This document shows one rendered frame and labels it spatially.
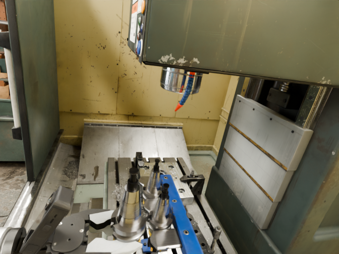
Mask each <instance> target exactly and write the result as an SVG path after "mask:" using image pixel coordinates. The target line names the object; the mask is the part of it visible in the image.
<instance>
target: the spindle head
mask: <svg viewBox="0 0 339 254"><path fill-rule="evenodd" d="M136 2H138V0H137V1H136ZM136 2H135V3H136ZM135 3H134V4H135ZM134 4H133V0H131V3H130V17H129V32H128V38H127V41H128V47H129V48H130V49H131V51H132V52H134V53H135V54H136V44H137V32H138V20H139V17H140V16H142V17H143V14H142V13H138V14H137V23H136V35H135V43H134V42H132V41H131V40H130V33H131V19H132V6H133V5H134ZM142 62H143V63H144V64H145V65H149V66H157V67H166V68H174V69H182V70H191V71H199V72H207V73H215V74H223V75H232V76H240V77H248V78H257V79H265V80H273V81H281V82H289V83H298V84H306V85H314V86H322V87H331V88H339V0H148V6H147V16H146V26H145V36H144V46H143V56H142Z"/></svg>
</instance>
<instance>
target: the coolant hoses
mask: <svg viewBox="0 0 339 254"><path fill-rule="evenodd" d="M185 71H186V72H189V77H188V83H187V86H186V89H185V92H184V95H183V97H182V98H181V100H180V102H179V103H178V105H177V107H176V109H175V111H177V110H179V109H180V108H181V107H182V106H183V105H184V103H185V102H186V100H187V99H188V97H189V95H190V92H191V91H192V88H193V87H192V86H193V82H194V77H195V73H201V74H209V73H207V72H199V71H191V70H185Z"/></svg>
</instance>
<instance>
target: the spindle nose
mask: <svg viewBox="0 0 339 254"><path fill-rule="evenodd" d="M188 77H189V72H186V71H185V70H182V69H174V68H166V67H162V70H161V77H160V86H161V87H162V88H163V89H165V90H167V91H170V92H174V93H180V94H184V92H185V89H186V86H187V83H188ZM202 78H203V74H201V73H195V77H194V82H193V86H192V87H193V88H192V91H191V92H190V94H197V93H198V92H199V89H200V87H201V82H202Z"/></svg>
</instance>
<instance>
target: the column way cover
mask: <svg viewBox="0 0 339 254"><path fill-rule="evenodd" d="M295 123H296V122H295V121H293V120H291V119H289V118H287V117H285V116H283V115H281V114H279V113H277V112H275V111H273V110H271V109H270V108H268V107H266V106H264V105H262V104H260V103H258V102H256V101H254V100H252V99H250V98H244V97H242V96H240V95H237V97H236V100H235V104H234V108H233V111H232V115H231V119H230V122H229V125H230V128H229V131H228V135H227V138H226V141H225V145H224V148H223V149H224V153H223V157H222V160H221V164H220V167H219V171H218V172H219V174H220V175H221V177H222V178H223V179H224V181H225V182H226V183H227V185H228V186H229V187H230V189H231V190H232V191H233V193H234V194H235V195H236V197H237V198H238V199H239V201H240V202H241V203H242V205H243V206H244V207H245V209H246V210H247V211H248V213H249V214H250V215H251V217H252V218H253V219H254V221H255V222H256V223H257V225H258V226H259V227H260V229H267V228H268V225H269V223H270V221H271V219H272V216H273V214H274V212H275V210H276V207H277V205H278V203H279V202H280V201H281V199H282V197H283V195H284V193H285V190H286V188H287V186H288V184H289V182H290V179H291V177H292V175H293V173H294V170H297V167H298V165H299V163H300V161H301V159H302V156H303V154H304V152H305V150H306V148H307V145H308V143H309V141H310V139H311V137H312V134H313V132H314V131H312V130H309V129H302V128H300V127H298V126H296V125H295Z"/></svg>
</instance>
